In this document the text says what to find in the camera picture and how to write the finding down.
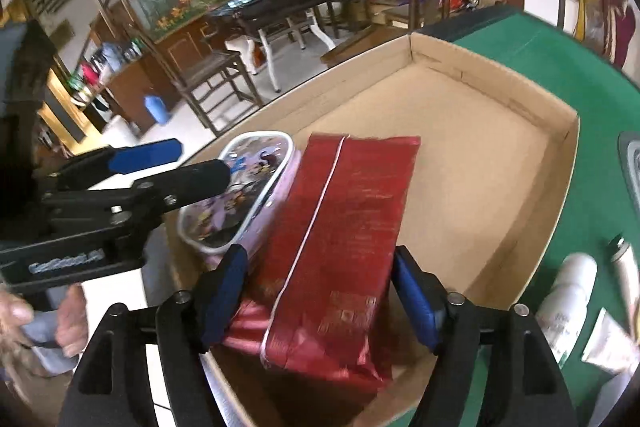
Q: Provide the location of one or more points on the dark wooden chair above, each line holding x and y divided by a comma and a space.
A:
210, 67

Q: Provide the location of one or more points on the white roll-on bottle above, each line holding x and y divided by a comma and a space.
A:
570, 297

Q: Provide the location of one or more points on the wooden cabinet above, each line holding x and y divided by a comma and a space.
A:
130, 77

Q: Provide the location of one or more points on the blue plastic bottle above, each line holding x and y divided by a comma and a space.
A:
156, 109

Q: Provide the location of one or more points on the purple cartoon tin case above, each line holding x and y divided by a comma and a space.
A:
250, 187

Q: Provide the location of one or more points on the red foil packet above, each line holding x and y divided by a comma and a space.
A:
340, 232

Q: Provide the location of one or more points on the cardboard box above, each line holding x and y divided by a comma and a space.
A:
475, 182

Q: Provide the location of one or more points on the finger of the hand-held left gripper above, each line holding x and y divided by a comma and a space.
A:
200, 182
145, 155

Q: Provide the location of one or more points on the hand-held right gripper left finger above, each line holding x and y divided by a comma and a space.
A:
225, 297

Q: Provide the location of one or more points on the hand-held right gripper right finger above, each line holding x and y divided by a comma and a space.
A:
417, 302

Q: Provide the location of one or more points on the grey round table panel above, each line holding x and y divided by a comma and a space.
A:
631, 172

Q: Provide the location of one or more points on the pink hand cream tube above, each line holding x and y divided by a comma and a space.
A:
607, 347

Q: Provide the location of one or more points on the dark red cloth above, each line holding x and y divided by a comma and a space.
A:
620, 27

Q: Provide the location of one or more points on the person's left hand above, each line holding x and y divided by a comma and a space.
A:
70, 322

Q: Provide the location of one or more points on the floral hand cream tube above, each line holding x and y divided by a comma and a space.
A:
627, 272

